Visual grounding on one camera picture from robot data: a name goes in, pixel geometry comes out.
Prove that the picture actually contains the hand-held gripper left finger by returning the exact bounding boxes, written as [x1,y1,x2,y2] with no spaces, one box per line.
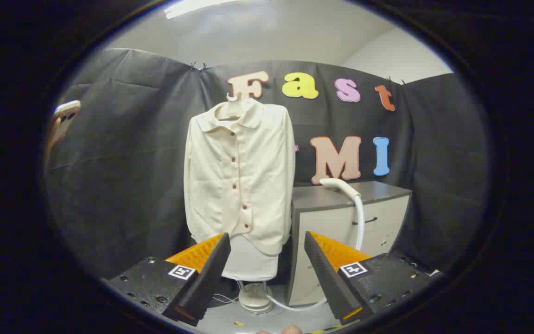
[108,232,231,327]

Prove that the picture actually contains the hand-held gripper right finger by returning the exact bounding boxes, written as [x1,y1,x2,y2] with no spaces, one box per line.
[304,231,445,325]

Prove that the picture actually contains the white garment steamer base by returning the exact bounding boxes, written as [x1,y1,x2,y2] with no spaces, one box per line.
[238,282,274,315]

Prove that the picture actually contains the cream button-up shirt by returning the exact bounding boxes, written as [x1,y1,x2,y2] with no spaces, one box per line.
[184,98,296,257]

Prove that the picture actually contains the white clothes hanger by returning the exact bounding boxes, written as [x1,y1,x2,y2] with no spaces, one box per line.
[215,91,249,122]

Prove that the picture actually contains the grey and white cabinet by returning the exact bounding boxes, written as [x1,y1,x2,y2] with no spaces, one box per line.
[287,180,413,307]

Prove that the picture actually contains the smartphone in pale case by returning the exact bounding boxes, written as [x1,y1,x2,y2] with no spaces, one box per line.
[46,100,82,156]

